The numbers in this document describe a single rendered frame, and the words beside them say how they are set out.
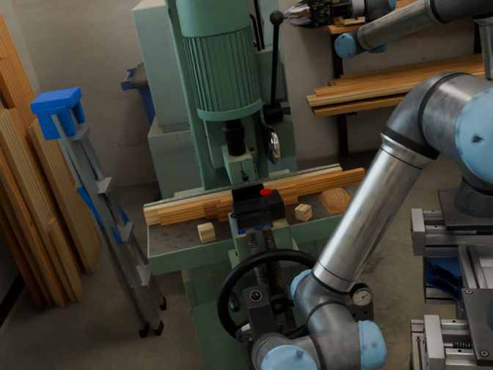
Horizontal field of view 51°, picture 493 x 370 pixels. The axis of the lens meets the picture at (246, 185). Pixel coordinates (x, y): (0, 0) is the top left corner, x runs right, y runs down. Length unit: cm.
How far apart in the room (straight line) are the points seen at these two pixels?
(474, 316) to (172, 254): 74
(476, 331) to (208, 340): 75
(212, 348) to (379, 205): 89
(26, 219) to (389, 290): 177
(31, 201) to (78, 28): 149
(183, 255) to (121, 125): 259
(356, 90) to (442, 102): 267
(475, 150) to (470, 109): 6
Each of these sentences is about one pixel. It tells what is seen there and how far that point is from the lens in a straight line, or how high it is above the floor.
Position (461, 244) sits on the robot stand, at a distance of 164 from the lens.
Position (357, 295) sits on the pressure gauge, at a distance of 153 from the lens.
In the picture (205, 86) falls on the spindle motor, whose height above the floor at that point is 129.
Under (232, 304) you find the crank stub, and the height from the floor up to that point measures 88.
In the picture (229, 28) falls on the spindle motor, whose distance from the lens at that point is 129.
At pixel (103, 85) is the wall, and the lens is 385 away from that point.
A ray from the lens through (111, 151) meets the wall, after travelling 401.
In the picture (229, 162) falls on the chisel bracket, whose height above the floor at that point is 107.
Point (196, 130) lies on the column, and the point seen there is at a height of 110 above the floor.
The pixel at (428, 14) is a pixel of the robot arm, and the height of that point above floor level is 136.
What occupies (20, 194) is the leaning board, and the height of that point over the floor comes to 66.
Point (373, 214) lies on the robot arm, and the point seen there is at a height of 119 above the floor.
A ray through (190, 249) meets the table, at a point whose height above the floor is 90.
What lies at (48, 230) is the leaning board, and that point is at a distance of 281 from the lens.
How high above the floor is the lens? 163
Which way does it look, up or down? 26 degrees down
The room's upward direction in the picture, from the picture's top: 9 degrees counter-clockwise
